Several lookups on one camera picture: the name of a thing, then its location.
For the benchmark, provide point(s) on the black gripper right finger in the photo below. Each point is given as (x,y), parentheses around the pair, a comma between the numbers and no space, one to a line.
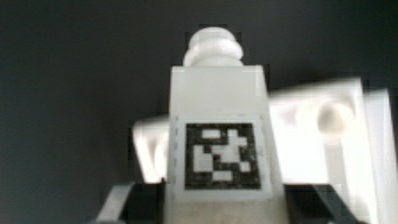
(317,206)

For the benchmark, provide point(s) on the white table leg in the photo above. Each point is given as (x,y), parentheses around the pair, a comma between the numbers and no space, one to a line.
(225,187)

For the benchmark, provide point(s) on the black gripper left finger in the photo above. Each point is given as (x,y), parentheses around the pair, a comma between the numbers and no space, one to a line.
(134,204)

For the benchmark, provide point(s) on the white square tabletop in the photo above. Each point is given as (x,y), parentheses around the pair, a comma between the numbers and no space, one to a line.
(333,137)

